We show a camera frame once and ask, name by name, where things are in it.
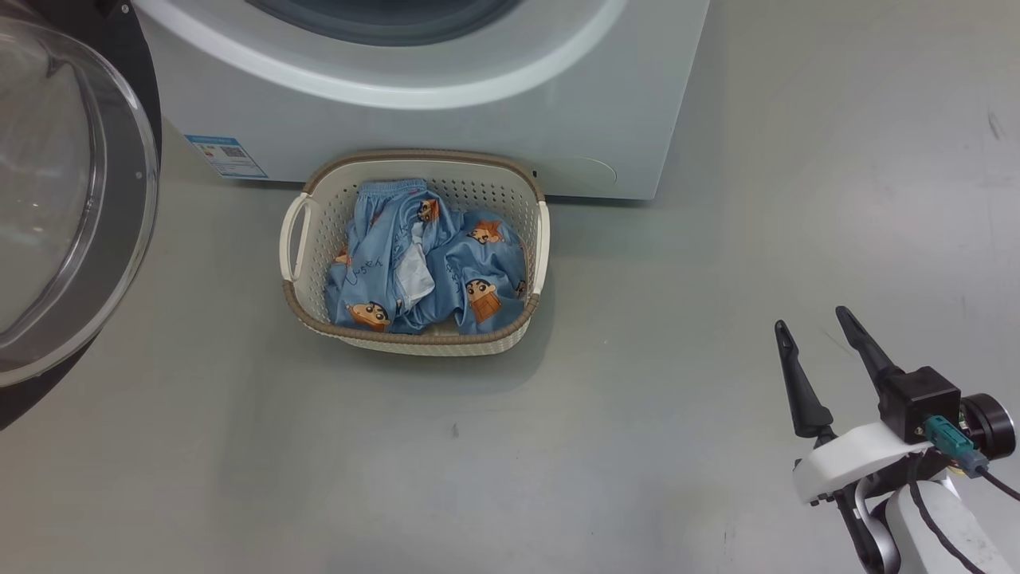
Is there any cream perforated laundry basket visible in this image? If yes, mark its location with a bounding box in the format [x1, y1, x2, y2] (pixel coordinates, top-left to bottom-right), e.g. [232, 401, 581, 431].
[279, 149, 551, 356]

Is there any white front-load washing machine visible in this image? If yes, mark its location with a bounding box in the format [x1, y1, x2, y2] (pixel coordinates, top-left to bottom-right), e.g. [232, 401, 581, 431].
[131, 0, 711, 201]

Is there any black round glass washer door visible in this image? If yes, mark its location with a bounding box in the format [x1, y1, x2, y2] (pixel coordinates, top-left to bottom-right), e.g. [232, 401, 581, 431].
[0, 0, 163, 432]

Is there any teal right camera cable connector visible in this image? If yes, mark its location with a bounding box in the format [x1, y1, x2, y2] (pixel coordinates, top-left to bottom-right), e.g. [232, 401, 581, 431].
[924, 415, 990, 478]

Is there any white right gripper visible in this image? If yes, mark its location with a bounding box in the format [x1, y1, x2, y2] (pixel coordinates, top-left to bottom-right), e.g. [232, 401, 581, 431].
[775, 306, 933, 505]

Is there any blue cartoon print garment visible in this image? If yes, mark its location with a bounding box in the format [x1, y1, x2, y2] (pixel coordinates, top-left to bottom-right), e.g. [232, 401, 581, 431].
[434, 210, 529, 334]
[324, 179, 463, 334]

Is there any blue energy label sticker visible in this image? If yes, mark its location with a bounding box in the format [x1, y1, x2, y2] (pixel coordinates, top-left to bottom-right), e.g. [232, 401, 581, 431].
[185, 134, 269, 180]

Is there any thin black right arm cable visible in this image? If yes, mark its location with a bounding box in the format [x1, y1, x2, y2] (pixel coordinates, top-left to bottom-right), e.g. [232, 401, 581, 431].
[979, 466, 1020, 503]

